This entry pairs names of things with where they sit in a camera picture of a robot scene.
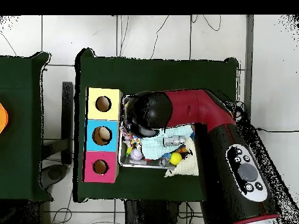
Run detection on mint waffle cloth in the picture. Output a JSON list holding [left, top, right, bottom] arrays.
[[140, 124, 195, 160]]

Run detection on silver toy camera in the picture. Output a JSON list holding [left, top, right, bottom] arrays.
[[163, 134, 186, 147]]

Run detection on cream waffle cloth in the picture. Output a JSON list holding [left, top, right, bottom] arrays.
[[164, 139, 200, 179]]

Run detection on shallow clear mesh bin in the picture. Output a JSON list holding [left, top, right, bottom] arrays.
[[118, 94, 199, 170]]

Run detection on wooden box with three holes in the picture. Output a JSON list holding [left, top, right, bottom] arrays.
[[82, 87, 124, 184]]

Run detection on colourful confetti print packet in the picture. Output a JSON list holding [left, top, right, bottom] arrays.
[[120, 102, 142, 150]]

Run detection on white baseball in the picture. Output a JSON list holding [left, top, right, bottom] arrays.
[[130, 148, 144, 161]]

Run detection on yellow ball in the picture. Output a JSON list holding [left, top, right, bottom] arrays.
[[169, 152, 183, 166]]

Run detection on dark green tablecloth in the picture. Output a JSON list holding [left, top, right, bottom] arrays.
[[0, 51, 53, 202], [73, 48, 240, 203]]

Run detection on dark grey floor base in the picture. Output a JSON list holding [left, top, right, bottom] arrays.
[[40, 164, 69, 190]]

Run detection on orange round object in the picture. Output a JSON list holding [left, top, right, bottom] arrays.
[[0, 102, 9, 135]]

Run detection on black pedestal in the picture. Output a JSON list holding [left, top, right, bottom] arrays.
[[123, 199, 180, 224]]

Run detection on black cable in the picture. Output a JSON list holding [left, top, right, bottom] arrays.
[[256, 127, 299, 134]]

